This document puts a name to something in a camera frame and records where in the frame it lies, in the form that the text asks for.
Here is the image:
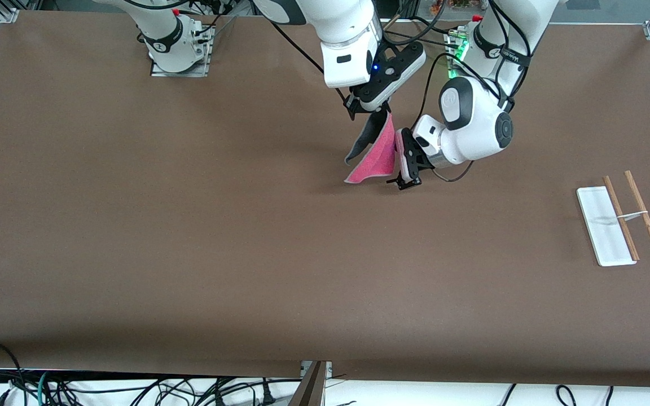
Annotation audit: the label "pink microfibre towel grey edge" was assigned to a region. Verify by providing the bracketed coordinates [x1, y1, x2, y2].
[344, 110, 399, 185]

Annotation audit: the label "wooden rack rod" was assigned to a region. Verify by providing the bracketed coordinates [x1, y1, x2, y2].
[603, 176, 640, 261]

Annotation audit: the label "brown table cover sheet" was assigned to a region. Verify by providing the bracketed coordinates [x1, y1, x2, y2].
[0, 10, 650, 389]

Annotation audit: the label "black cable lying on table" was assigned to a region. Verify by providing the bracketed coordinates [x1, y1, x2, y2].
[384, 17, 461, 48]

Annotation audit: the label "white rack base plate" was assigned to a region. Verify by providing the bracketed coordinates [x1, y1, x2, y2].
[576, 186, 638, 267]

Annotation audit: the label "tangled black floor cables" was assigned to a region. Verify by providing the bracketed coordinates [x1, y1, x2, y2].
[0, 372, 303, 406]

